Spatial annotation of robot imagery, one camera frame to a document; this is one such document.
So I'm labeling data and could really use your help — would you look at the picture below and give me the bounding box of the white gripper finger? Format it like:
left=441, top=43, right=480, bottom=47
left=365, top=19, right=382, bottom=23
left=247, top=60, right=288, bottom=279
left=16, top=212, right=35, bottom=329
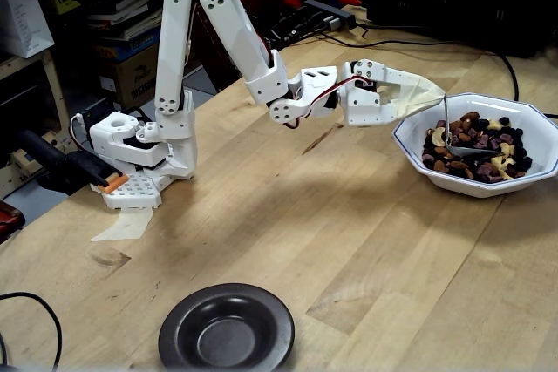
left=351, top=58, right=407, bottom=86
left=380, top=97, right=405, bottom=127

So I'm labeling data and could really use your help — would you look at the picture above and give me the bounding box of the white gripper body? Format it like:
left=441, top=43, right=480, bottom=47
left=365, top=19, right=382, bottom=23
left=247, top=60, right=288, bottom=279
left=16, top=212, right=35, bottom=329
left=341, top=62, right=384, bottom=129

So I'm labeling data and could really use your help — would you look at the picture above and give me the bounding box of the bent metal spoon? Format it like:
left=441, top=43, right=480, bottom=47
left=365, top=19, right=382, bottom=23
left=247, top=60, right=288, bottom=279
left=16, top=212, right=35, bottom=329
left=442, top=93, right=503, bottom=160

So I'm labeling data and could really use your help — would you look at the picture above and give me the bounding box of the white octagonal bowl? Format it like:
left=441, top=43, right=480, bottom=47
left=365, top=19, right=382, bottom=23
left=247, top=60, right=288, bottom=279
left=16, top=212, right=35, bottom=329
left=391, top=91, right=558, bottom=199

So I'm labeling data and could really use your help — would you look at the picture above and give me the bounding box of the dark brown metal plate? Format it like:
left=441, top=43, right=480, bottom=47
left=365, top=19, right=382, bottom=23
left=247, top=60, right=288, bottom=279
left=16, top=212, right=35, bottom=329
left=158, top=282, right=296, bottom=371

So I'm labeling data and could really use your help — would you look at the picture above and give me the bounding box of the beige masking tape wrap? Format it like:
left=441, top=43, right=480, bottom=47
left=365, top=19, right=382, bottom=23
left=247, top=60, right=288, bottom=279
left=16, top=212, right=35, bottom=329
left=390, top=70, right=447, bottom=123

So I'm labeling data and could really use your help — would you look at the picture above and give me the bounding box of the black power strip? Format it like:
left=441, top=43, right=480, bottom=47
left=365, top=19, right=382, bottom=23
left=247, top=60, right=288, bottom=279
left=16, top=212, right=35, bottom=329
left=303, top=0, right=357, bottom=32

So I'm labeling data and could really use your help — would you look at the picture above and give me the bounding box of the nut and dried fruit mix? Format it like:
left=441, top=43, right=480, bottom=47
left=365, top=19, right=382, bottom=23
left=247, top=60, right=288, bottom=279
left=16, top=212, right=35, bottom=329
left=420, top=112, right=534, bottom=185

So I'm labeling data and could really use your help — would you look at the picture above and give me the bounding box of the printed cardboard box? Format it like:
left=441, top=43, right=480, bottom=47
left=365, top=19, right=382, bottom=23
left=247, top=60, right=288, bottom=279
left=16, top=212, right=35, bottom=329
left=98, top=43, right=159, bottom=111

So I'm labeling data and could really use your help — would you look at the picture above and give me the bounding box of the stack of books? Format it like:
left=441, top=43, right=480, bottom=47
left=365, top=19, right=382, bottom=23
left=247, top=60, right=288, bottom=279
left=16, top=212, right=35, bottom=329
left=38, top=0, right=169, bottom=42

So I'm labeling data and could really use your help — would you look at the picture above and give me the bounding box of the beige masking tape strip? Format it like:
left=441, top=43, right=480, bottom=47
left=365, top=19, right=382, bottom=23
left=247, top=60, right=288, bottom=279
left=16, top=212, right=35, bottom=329
left=90, top=205, right=154, bottom=243

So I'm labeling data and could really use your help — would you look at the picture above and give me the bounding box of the black clamp with orange pad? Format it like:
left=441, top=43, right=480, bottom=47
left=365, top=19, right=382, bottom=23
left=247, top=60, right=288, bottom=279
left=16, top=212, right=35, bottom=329
left=16, top=129, right=131, bottom=195

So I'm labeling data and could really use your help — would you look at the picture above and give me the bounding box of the wooden shelf rack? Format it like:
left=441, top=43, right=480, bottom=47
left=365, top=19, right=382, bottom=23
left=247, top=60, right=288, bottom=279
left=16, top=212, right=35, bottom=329
left=0, top=49, right=73, bottom=201

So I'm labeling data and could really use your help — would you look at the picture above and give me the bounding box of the yellow box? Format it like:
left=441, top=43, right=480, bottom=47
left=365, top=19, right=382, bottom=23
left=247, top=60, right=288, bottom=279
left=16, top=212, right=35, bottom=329
left=49, top=0, right=83, bottom=15

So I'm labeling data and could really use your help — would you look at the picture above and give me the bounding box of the small labelled box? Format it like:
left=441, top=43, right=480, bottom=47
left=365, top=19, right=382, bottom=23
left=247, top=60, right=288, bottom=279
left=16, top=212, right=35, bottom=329
left=0, top=149, right=44, bottom=199

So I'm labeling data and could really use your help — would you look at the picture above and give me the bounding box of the white paper bag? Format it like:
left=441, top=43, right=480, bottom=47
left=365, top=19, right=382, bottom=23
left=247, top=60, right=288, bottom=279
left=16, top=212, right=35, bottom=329
left=0, top=0, right=57, bottom=59

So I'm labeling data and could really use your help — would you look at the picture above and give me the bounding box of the dark red stool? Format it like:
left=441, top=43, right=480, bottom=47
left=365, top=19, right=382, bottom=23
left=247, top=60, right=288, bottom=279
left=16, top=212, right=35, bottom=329
left=0, top=199, right=26, bottom=245

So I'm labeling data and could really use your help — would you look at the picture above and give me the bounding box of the black cable bundle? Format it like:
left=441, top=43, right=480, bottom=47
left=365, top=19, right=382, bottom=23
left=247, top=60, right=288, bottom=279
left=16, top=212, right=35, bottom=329
left=261, top=8, right=337, bottom=51

